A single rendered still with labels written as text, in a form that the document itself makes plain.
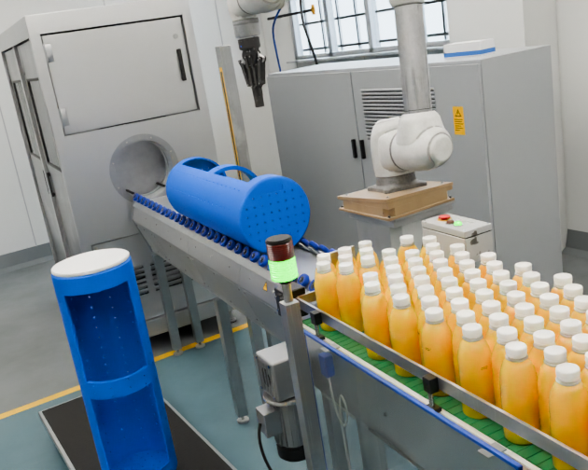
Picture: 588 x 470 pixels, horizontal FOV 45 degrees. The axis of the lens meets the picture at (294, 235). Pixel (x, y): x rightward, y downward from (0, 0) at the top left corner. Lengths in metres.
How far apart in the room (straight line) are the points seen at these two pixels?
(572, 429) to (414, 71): 1.58
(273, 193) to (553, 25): 2.84
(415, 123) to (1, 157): 5.06
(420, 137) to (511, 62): 1.35
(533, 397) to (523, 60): 2.67
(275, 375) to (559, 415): 0.89
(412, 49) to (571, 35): 2.42
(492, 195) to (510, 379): 2.45
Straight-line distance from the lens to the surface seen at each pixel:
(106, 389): 2.69
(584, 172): 5.01
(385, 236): 2.74
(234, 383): 3.36
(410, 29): 2.62
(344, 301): 1.93
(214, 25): 7.71
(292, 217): 2.59
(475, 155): 3.77
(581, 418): 1.33
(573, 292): 1.64
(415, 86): 2.61
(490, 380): 1.51
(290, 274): 1.65
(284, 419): 2.08
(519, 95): 3.87
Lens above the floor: 1.71
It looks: 16 degrees down
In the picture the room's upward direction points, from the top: 9 degrees counter-clockwise
